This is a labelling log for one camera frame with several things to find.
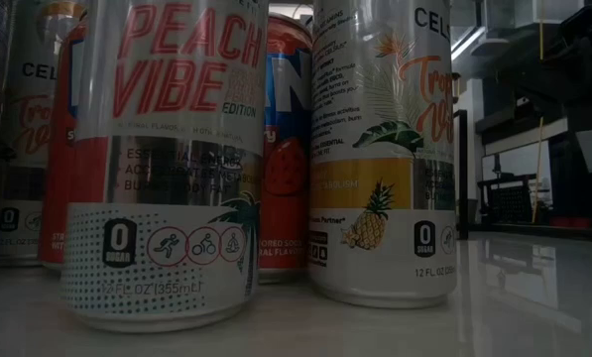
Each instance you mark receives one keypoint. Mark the Celsius Tropical Vibe can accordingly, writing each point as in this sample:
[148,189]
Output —
[385,248]
[25,99]

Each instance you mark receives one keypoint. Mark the red Fanta strawberry can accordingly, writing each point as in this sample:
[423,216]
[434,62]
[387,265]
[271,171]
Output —
[57,173]
[285,208]

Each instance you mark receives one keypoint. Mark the Celsius Peach Vibe can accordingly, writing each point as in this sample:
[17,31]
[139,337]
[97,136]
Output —
[166,248]

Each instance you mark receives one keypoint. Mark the grey plastic bin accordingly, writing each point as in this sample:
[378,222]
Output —
[474,210]

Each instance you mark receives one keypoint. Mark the red flat object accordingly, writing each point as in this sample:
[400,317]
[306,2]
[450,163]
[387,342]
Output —
[570,222]

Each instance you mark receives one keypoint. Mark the black metal shelf frame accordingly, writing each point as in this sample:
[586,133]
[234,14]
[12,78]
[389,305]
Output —
[462,173]

